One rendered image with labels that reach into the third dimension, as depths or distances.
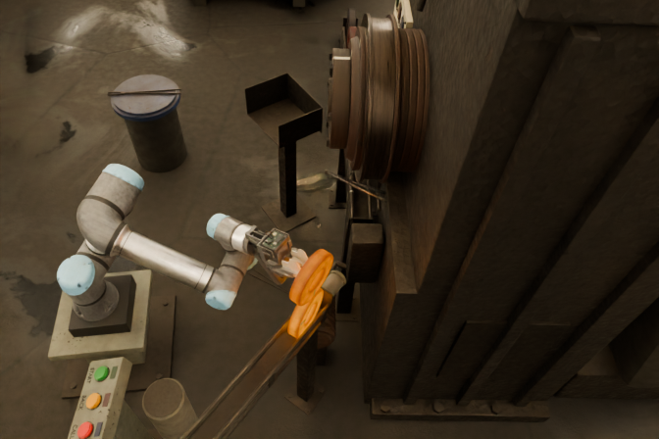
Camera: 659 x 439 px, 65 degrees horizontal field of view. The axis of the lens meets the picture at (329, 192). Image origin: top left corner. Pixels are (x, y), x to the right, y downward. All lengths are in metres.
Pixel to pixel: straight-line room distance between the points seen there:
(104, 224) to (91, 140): 1.71
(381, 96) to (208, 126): 1.92
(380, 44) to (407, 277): 0.61
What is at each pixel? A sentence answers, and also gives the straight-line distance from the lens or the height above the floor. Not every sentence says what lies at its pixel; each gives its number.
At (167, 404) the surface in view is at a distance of 1.68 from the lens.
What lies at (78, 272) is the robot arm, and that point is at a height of 0.59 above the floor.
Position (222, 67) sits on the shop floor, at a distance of 3.52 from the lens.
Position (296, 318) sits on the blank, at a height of 0.76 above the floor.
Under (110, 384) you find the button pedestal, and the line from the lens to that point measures 1.64.
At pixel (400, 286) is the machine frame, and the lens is 1.41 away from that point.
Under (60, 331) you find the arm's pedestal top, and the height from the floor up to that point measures 0.30.
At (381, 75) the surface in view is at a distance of 1.30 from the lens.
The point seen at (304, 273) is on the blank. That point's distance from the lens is 1.29.
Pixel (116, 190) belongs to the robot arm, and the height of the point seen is 0.97.
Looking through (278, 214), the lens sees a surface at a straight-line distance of 2.61.
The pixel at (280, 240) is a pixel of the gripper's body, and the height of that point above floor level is 0.97.
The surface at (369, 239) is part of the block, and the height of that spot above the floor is 0.80.
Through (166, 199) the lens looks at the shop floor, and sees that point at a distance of 2.76.
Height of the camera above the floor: 2.08
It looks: 50 degrees down
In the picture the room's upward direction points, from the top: 4 degrees clockwise
